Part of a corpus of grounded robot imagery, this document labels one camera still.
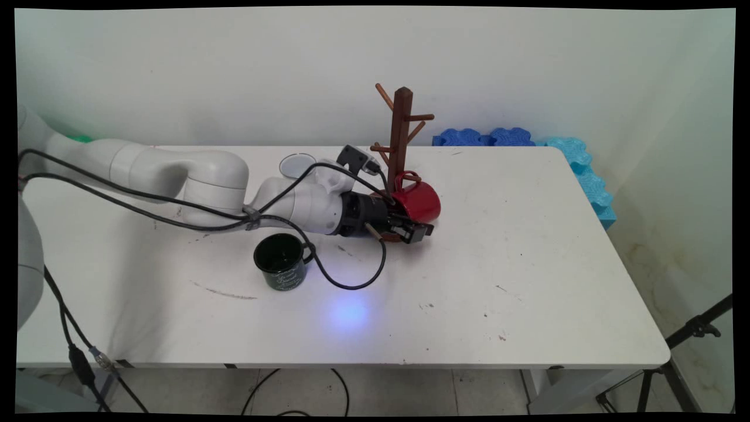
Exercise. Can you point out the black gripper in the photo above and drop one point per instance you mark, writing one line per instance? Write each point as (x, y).
(363, 214)

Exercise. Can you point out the red ceramic mug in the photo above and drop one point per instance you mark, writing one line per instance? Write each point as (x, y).
(422, 202)

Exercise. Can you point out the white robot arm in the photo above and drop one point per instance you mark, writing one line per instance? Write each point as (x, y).
(152, 170)

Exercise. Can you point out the brown wooden mug tree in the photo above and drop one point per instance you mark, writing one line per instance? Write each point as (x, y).
(401, 129)

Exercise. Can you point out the dark blue foam mat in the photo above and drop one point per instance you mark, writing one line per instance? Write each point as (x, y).
(460, 138)
(511, 138)

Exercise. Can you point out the clear glass mug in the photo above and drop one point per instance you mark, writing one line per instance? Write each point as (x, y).
(296, 164)

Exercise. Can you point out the dark green enamel mug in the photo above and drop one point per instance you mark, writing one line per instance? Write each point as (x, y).
(284, 275)

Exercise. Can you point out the light blue foam mat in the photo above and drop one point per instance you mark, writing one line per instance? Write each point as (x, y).
(565, 152)
(597, 196)

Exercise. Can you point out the white table leg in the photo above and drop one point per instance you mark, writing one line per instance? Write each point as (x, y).
(562, 392)

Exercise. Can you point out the black tripod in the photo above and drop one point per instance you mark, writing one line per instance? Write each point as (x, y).
(697, 325)

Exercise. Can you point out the green foam mat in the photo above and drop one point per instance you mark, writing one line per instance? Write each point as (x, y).
(79, 139)

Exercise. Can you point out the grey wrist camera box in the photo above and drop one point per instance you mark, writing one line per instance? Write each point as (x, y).
(351, 157)

